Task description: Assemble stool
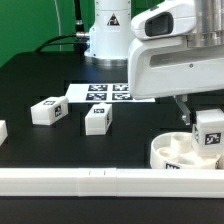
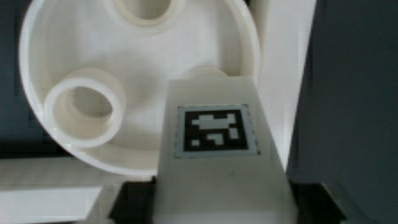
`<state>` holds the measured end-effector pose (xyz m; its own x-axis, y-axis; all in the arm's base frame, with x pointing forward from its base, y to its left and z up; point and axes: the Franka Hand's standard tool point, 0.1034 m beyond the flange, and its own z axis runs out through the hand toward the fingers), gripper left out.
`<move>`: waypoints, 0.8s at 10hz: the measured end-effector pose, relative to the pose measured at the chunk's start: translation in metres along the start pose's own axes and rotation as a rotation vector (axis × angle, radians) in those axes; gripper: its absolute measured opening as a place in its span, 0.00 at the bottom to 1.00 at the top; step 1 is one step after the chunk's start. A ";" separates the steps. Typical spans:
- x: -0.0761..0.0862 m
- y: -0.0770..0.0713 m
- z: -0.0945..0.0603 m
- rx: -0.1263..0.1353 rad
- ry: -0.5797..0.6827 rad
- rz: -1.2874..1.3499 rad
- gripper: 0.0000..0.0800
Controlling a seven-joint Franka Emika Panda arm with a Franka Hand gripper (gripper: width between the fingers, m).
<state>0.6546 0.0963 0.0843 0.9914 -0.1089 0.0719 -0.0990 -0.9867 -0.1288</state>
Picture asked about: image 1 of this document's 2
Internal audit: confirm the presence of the white fence bar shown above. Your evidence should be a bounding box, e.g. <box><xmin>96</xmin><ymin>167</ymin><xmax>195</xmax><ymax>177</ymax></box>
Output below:
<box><xmin>0</xmin><ymin>168</ymin><xmax>224</xmax><ymax>198</ymax></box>
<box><xmin>0</xmin><ymin>120</ymin><xmax>8</xmax><ymax>146</ymax></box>

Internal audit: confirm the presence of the black cable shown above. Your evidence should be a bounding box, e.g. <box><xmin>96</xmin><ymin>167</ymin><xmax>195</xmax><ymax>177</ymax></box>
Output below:
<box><xmin>34</xmin><ymin>31</ymin><xmax>91</xmax><ymax>54</ymax></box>

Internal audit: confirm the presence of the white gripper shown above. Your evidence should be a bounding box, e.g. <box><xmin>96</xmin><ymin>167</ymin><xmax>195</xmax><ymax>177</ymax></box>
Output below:
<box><xmin>128</xmin><ymin>0</ymin><xmax>224</xmax><ymax>125</ymax></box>

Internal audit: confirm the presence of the white front fence bar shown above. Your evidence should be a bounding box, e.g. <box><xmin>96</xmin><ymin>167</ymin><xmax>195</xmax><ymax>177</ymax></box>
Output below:
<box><xmin>0</xmin><ymin>168</ymin><xmax>224</xmax><ymax>198</ymax></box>

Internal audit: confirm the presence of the white left fence bar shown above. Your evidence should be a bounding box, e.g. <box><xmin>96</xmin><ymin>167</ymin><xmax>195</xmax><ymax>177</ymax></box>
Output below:
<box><xmin>0</xmin><ymin>120</ymin><xmax>8</xmax><ymax>146</ymax></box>

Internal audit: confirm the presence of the white round stool seat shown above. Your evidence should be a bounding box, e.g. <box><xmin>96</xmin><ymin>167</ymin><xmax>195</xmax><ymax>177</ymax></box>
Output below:
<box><xmin>150</xmin><ymin>132</ymin><xmax>220</xmax><ymax>170</ymax></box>

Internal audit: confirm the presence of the white marker sheet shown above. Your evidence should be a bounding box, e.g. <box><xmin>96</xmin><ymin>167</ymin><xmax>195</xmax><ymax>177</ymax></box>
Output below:
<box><xmin>65</xmin><ymin>83</ymin><xmax>156</xmax><ymax>104</ymax></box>

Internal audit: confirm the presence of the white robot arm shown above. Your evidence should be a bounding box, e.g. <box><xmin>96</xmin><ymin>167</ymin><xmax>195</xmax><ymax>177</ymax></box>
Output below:
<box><xmin>85</xmin><ymin>0</ymin><xmax>224</xmax><ymax>125</ymax></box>

